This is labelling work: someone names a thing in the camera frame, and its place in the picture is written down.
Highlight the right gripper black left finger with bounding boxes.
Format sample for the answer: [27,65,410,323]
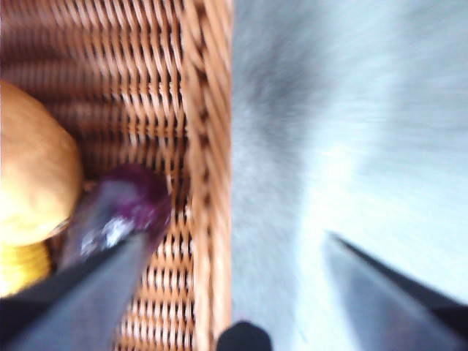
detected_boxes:
[0,232,151,351]

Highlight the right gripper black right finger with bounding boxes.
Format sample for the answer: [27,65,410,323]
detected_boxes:
[323,230,468,351]

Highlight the yellow corn cob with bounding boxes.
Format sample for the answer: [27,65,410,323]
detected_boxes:
[0,241,52,293]

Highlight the purple eggplant with green stem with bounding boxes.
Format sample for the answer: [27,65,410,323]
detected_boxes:
[58,164,173,271]

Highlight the brown potato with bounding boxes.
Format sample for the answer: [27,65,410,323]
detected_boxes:
[0,80,83,246]

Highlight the brown wicker basket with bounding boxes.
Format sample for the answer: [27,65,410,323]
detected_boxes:
[0,0,235,351]

